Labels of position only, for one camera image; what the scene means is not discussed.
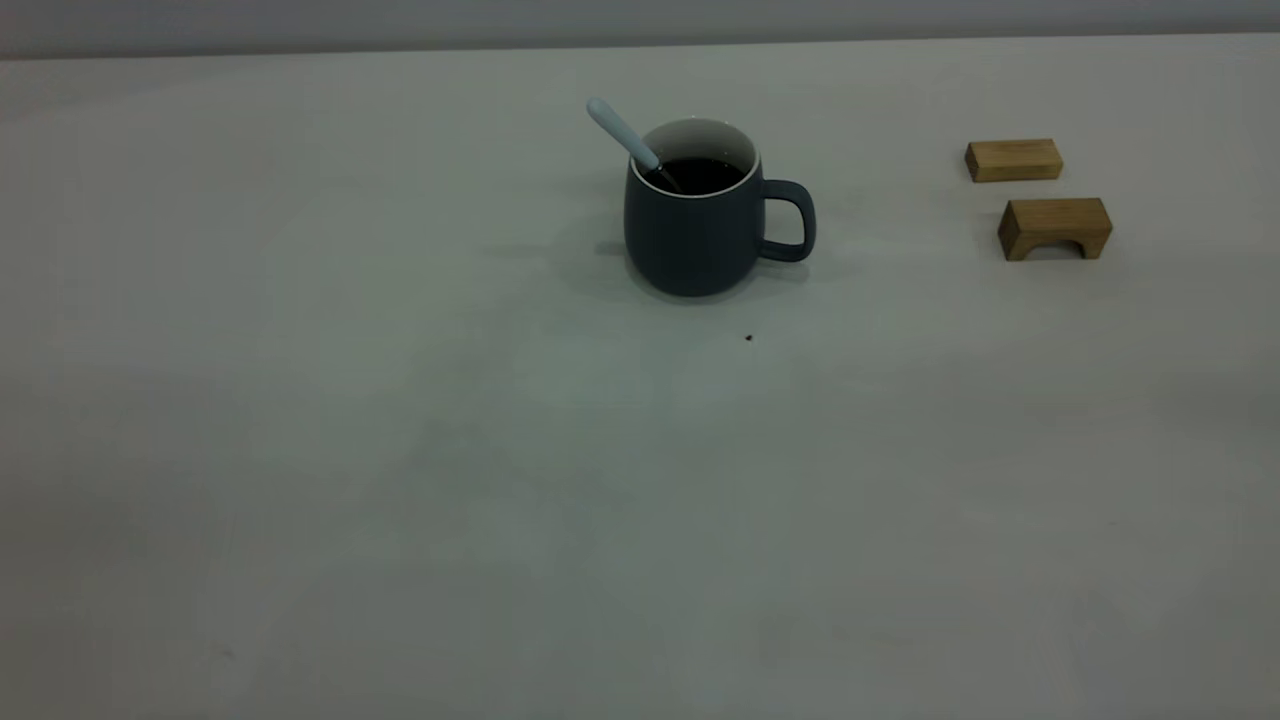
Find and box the arched wooden block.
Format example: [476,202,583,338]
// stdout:
[998,197,1114,263]

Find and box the dark coffee liquid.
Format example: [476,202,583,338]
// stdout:
[645,158,746,196]

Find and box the flat rectangular wooden block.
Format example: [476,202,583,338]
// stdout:
[965,139,1064,184]

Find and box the dark grey ceramic mug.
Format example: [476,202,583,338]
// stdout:
[624,118,817,298]

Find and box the metal spoon with white handle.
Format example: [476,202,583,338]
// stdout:
[586,98,687,193]

